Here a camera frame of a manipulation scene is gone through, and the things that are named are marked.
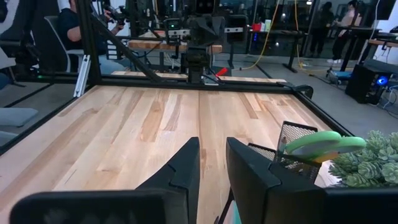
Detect silver mounting bracket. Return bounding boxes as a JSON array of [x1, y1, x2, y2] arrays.
[[73, 54, 92, 98]]

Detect black computer blue light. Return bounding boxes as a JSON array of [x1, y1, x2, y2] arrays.
[[345, 63, 393, 105]]

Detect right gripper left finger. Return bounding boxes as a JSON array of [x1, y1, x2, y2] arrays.
[[9, 136, 201, 224]]

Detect grey stand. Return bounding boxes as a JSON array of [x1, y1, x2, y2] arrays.
[[0, 107, 40, 147]]

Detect wooden workbench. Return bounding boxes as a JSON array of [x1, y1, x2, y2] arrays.
[[127, 39, 223, 54]]

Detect green-handled scissors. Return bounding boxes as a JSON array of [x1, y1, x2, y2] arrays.
[[278, 130, 368, 164]]

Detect black frame clamp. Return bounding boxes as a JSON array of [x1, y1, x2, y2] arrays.
[[284, 82, 314, 100]]

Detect green artificial succulent plant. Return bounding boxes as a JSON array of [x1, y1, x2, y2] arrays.
[[328, 129, 398, 189]]

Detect person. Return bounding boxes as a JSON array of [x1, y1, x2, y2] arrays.
[[310, 1, 335, 58], [58, 0, 125, 74], [326, 0, 363, 65]]

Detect black mesh desk organizer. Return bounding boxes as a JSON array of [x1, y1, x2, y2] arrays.
[[214, 120, 323, 224]]

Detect black table frame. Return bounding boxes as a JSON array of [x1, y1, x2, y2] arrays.
[[0, 0, 354, 156]]

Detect white office chair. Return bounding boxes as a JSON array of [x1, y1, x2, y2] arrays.
[[43, 15, 86, 73]]

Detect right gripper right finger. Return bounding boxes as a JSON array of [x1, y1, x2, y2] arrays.
[[226, 136, 398, 224]]

